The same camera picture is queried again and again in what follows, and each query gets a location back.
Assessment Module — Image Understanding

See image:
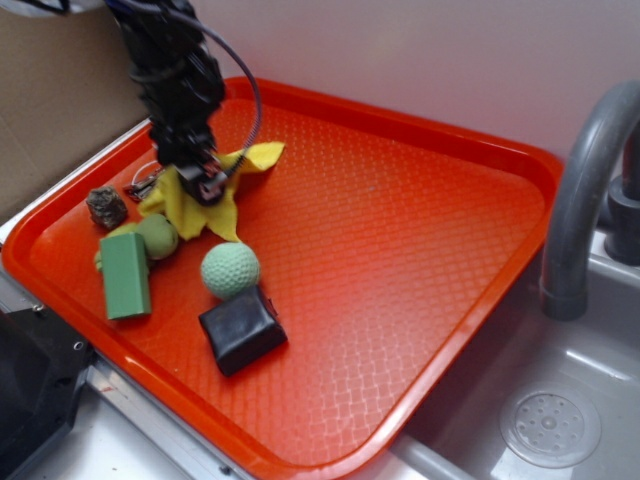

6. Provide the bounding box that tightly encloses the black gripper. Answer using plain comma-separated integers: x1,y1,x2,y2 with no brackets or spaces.
150,111,228,206

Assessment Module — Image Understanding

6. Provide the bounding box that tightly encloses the yellow cloth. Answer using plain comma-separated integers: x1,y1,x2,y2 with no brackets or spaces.
137,141,286,243

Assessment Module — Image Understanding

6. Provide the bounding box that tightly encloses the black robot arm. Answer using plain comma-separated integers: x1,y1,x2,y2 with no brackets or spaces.
107,1,225,206

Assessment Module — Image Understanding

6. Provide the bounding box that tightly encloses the lime green plush toy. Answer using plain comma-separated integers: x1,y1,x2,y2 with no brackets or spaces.
93,214,179,272

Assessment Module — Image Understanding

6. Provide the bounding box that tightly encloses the brown rock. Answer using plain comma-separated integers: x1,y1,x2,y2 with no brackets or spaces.
86,186,128,231

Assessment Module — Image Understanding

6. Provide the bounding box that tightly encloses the brown cardboard box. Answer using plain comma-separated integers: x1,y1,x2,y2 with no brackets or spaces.
1,7,146,221

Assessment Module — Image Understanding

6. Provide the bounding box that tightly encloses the green dimpled ball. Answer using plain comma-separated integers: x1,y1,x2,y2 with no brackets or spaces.
200,242,261,300

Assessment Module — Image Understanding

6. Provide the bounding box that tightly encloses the green rectangular block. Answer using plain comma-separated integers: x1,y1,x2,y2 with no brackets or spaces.
100,233,151,320

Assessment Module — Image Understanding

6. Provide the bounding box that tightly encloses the black leather pouch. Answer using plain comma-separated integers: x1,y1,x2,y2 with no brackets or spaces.
199,285,288,377

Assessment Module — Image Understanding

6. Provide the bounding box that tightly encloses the red plastic tray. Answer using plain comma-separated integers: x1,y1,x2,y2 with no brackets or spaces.
2,81,562,479

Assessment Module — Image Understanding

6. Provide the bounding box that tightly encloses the grey sink faucet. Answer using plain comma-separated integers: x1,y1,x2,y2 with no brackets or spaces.
539,80,639,321

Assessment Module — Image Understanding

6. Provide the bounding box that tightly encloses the grey sink basin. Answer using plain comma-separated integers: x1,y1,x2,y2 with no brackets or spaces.
392,233,639,479

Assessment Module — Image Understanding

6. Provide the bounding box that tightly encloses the sink drain strainer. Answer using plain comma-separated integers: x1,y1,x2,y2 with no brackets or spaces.
499,382,602,469

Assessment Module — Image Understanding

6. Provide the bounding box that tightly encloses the grey braided cable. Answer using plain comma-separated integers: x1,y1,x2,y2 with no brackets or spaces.
169,9,264,174

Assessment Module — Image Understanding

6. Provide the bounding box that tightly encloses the silver key ring with keys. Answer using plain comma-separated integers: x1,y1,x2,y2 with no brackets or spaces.
122,160,166,201

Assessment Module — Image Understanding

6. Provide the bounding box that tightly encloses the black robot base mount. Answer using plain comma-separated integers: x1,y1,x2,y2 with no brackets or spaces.
1,305,94,479

